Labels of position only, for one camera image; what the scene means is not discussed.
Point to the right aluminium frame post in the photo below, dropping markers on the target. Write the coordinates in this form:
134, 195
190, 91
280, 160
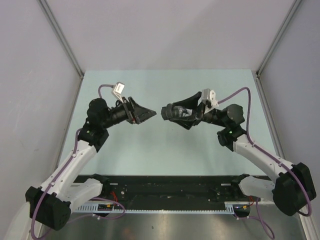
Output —
279, 35

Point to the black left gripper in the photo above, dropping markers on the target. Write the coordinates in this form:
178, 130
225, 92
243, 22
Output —
135, 113

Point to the clear elbow fitting with grey nut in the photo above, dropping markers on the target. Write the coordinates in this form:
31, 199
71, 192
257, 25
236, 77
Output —
178, 111

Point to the aluminium frame post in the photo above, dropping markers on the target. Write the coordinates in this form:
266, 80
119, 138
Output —
57, 30
279, 35

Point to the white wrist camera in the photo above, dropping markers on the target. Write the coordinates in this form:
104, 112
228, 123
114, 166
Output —
208, 98
117, 90

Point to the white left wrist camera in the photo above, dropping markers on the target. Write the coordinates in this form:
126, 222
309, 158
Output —
117, 90

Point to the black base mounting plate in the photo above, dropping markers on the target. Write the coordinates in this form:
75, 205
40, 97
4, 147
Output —
126, 189

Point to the dark grey threaded ring nut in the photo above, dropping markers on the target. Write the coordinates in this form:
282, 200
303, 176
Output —
164, 111

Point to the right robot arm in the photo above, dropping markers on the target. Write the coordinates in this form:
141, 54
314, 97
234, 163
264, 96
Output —
289, 186

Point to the white slotted cable duct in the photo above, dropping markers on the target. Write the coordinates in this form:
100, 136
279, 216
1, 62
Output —
208, 207

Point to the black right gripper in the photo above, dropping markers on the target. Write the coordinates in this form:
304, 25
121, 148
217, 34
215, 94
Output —
191, 102

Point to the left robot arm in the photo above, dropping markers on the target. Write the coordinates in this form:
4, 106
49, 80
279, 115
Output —
53, 202

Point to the left aluminium frame post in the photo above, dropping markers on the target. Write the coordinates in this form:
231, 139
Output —
57, 30

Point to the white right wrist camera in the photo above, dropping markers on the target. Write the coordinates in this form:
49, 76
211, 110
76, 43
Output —
208, 98

